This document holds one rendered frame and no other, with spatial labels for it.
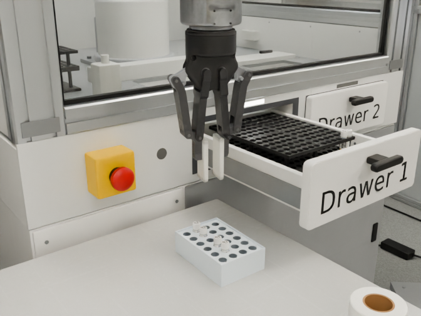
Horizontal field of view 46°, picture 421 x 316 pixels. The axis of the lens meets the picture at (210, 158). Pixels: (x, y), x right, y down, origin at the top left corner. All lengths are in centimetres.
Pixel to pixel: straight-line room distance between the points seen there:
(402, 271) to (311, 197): 159
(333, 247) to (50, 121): 89
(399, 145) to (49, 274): 61
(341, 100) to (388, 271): 121
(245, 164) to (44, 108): 34
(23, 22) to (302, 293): 55
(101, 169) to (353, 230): 85
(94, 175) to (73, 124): 9
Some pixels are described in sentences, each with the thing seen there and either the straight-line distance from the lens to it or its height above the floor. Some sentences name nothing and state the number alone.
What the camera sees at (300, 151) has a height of 90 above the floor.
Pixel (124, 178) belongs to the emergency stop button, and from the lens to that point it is 81.
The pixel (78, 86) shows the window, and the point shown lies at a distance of 84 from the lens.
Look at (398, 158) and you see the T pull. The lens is 85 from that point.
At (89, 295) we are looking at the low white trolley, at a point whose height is 76.
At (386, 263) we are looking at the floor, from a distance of 236.
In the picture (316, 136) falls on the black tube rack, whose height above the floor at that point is 90.
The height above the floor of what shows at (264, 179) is 86.
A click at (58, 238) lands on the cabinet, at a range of 89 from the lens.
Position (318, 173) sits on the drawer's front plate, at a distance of 75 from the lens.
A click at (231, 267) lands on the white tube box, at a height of 79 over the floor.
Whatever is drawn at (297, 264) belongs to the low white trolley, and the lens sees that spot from 81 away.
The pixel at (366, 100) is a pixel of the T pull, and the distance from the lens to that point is 124.
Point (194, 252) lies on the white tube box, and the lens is 78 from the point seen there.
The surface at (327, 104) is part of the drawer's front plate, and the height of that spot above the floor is 90.
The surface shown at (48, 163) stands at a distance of 83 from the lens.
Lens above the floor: 119
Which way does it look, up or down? 20 degrees down
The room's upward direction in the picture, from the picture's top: straight up
